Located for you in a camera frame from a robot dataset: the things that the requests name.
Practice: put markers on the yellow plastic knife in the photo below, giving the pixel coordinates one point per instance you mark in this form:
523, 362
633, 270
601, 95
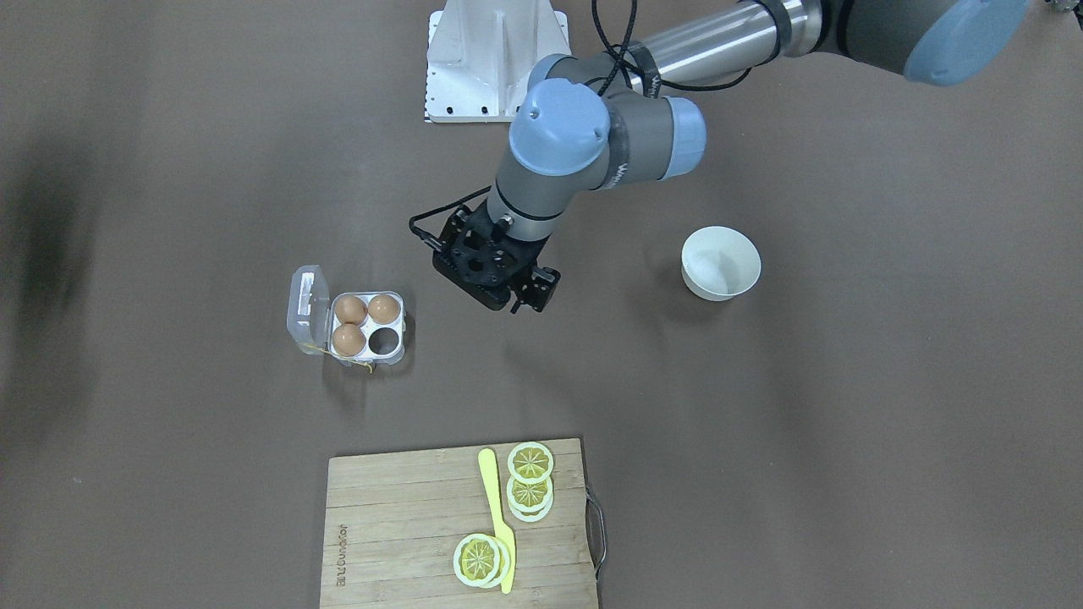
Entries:
487, 461

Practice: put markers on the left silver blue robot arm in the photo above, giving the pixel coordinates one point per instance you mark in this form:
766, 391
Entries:
623, 116

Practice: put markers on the brown egg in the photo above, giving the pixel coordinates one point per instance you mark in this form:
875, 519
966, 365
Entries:
348, 340
384, 309
350, 309

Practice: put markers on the white bowl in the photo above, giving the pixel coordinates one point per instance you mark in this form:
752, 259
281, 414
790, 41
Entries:
719, 263

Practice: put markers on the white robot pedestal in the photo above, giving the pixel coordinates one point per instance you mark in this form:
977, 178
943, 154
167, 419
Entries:
480, 56

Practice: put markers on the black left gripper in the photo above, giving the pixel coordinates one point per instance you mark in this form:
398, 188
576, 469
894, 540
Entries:
538, 286

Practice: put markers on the wooden cutting board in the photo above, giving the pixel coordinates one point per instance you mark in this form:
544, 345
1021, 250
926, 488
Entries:
393, 521

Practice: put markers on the clear plastic egg box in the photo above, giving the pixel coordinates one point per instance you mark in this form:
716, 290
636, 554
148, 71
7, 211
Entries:
310, 321

